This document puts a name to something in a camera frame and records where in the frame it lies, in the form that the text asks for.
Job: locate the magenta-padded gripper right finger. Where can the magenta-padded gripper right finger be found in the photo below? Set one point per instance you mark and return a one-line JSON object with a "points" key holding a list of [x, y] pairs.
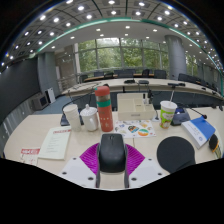
{"points": [[136, 158]]}

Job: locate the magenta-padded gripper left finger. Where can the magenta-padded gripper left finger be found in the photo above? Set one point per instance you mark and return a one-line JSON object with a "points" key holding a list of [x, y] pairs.
{"points": [[88, 158]]}

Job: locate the black computer mouse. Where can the black computer mouse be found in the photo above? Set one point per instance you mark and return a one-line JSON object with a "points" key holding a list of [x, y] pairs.
{"points": [[112, 153]]}

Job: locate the black mouse pad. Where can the black mouse pad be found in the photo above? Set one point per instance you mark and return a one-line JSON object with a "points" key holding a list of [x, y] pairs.
{"points": [[175, 154]]}

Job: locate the colourful sticker sheet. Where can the colourful sticker sheet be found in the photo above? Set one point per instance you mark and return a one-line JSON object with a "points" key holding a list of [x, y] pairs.
{"points": [[135, 129]]}

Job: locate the white printed document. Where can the white printed document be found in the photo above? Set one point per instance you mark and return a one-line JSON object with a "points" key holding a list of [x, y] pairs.
{"points": [[56, 142]]}

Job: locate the white lidded mug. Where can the white lidded mug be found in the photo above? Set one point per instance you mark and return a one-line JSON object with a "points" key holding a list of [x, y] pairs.
{"points": [[90, 120]]}

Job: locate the white paper cup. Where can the white paper cup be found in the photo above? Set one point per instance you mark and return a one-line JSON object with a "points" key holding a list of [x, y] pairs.
{"points": [[73, 117]]}

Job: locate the red bottle with green band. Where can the red bottle with green band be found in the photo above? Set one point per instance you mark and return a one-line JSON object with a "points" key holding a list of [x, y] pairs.
{"points": [[104, 111]]}

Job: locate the white desk organizer box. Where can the white desk organizer box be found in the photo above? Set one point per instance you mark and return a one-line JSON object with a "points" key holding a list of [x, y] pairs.
{"points": [[133, 108]]}

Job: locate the green printed paper cup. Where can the green printed paper cup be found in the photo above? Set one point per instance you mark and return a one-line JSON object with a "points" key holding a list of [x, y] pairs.
{"points": [[167, 115]]}

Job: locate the red and white pamphlet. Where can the red and white pamphlet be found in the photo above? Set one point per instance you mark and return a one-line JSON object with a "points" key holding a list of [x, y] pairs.
{"points": [[30, 155]]}

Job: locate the black conference microphone console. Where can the black conference microphone console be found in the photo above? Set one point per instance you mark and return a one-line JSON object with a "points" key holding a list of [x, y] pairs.
{"points": [[180, 117]]}

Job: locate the blue and white book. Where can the blue and white book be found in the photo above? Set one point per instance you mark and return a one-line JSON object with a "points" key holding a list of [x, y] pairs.
{"points": [[198, 130]]}

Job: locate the curved conference desk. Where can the curved conference desk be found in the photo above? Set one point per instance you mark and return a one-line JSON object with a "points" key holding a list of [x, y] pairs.
{"points": [[156, 85]]}

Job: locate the dark office chairs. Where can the dark office chairs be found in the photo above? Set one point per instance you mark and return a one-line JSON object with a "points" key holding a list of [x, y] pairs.
{"points": [[160, 74]]}

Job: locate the ceiling lights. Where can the ceiling lights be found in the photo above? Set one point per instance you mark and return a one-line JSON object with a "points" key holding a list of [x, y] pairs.
{"points": [[81, 8]]}

